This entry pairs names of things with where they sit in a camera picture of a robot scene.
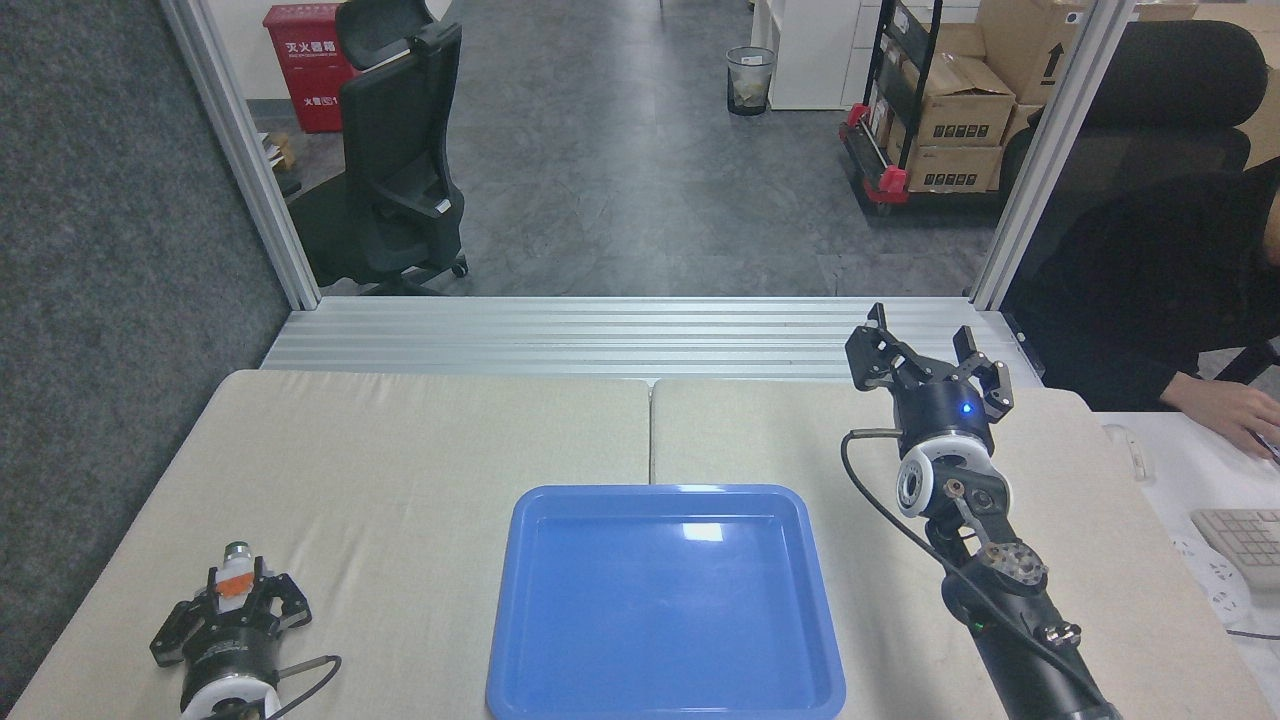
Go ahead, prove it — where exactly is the grey felt partition panel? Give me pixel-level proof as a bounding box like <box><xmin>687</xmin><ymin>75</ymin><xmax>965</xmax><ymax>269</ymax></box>
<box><xmin>0</xmin><ymin>0</ymin><xmax>293</xmax><ymax>706</ymax></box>

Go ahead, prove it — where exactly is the cardboard box with black labels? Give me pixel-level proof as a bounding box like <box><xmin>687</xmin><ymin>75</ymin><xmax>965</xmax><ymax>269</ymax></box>
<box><xmin>903</xmin><ymin>52</ymin><xmax>1017</xmax><ymax>149</ymax></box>

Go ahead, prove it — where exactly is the small white device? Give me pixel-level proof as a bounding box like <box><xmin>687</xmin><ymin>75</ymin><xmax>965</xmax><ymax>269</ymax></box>
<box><xmin>1103</xmin><ymin>424</ymin><xmax>1157</xmax><ymax>482</ymax></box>

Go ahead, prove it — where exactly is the silver aluminium post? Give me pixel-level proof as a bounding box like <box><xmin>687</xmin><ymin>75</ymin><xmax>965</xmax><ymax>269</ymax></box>
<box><xmin>970</xmin><ymin>0</ymin><xmax>1137</xmax><ymax>311</ymax></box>
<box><xmin>160</xmin><ymin>0</ymin><xmax>322</xmax><ymax>311</ymax></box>

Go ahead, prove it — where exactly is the white side table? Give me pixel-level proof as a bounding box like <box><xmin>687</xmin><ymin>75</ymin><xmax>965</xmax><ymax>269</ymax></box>
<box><xmin>1093</xmin><ymin>412</ymin><xmax>1280</xmax><ymax>691</ymax></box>

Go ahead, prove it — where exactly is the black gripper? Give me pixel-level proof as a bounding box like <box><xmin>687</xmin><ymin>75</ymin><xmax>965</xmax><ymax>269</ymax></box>
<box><xmin>150</xmin><ymin>558</ymin><xmax>313</xmax><ymax>693</ymax></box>
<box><xmin>845</xmin><ymin>303</ymin><xmax>1016</xmax><ymax>456</ymax></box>

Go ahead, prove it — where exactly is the white power strip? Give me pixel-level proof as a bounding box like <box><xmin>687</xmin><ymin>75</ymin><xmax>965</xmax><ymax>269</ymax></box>
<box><xmin>1170</xmin><ymin>535</ymin><xmax>1251</xmax><ymax>627</ymax></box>

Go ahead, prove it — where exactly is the black padded office chair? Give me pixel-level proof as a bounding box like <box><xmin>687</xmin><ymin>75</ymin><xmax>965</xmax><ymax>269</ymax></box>
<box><xmin>1000</xmin><ymin>20</ymin><xmax>1271</xmax><ymax>301</ymax></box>

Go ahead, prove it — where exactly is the flat cardboard box with labels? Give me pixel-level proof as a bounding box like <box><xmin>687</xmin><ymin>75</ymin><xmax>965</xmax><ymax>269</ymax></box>
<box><xmin>906</xmin><ymin>144</ymin><xmax>1005</xmax><ymax>194</ymax></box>

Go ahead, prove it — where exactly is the blue plastic tray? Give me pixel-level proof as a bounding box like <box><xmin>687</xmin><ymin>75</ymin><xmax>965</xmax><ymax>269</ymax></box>
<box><xmin>486</xmin><ymin>485</ymin><xmax>847</xmax><ymax>720</ymax></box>

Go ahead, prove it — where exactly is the silver aluminium rail platform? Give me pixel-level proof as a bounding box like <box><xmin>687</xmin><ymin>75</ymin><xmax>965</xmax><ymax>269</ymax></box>
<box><xmin>260</xmin><ymin>295</ymin><xmax>1046</xmax><ymax>387</ymax></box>

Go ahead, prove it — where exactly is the person's hand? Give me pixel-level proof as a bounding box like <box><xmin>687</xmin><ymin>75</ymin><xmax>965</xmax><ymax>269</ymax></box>
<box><xmin>1160</xmin><ymin>370</ymin><xmax>1280</xmax><ymax>461</ymax></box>

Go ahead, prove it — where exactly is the large cardboard box with arrow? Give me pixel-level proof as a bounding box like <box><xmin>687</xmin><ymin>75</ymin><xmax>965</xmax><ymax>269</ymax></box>
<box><xmin>978</xmin><ymin>0</ymin><xmax>1093</xmax><ymax>107</ymax></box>

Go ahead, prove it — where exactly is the white cabinet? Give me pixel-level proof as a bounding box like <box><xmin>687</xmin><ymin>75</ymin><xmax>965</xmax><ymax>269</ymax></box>
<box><xmin>750</xmin><ymin>0</ymin><xmax>893</xmax><ymax>112</ymax></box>

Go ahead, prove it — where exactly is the beige table mat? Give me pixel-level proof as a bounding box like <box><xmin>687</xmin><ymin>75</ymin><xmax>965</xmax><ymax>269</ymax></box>
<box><xmin>650</xmin><ymin>378</ymin><xmax>1276</xmax><ymax>720</ymax></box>
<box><xmin>5</xmin><ymin>370</ymin><xmax>653</xmax><ymax>720</ymax></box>

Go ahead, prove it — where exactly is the white orange switch part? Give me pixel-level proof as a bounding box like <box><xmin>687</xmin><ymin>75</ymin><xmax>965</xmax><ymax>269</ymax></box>
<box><xmin>215</xmin><ymin>542</ymin><xmax>260</xmax><ymax>610</ymax></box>

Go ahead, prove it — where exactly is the black mesh office chair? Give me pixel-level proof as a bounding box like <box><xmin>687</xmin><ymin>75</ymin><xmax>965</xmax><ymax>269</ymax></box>
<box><xmin>288</xmin><ymin>0</ymin><xmax>470</xmax><ymax>297</ymax></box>

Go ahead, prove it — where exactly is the black red storage cart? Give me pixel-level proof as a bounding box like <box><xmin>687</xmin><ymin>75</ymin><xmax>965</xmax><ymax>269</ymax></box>
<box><xmin>838</xmin><ymin>0</ymin><xmax>1013</xmax><ymax>217</ymax></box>

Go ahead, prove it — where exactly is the person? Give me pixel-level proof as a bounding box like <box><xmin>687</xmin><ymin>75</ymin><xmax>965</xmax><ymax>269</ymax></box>
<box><xmin>1005</xmin><ymin>155</ymin><xmax>1280</xmax><ymax>413</ymax></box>

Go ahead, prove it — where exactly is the black wire waste bin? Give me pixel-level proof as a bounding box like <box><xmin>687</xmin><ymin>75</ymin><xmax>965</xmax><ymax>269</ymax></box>
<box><xmin>726</xmin><ymin>46</ymin><xmax>778</xmax><ymax>117</ymax></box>

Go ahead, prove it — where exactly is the red fire extinguisher box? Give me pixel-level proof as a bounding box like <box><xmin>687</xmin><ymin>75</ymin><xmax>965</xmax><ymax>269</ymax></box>
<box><xmin>263</xmin><ymin>3</ymin><xmax>357</xmax><ymax>135</ymax></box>

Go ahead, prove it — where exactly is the white keyboard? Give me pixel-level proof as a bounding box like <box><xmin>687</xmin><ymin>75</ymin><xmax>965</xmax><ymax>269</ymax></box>
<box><xmin>1190</xmin><ymin>508</ymin><xmax>1280</xmax><ymax>591</ymax></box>

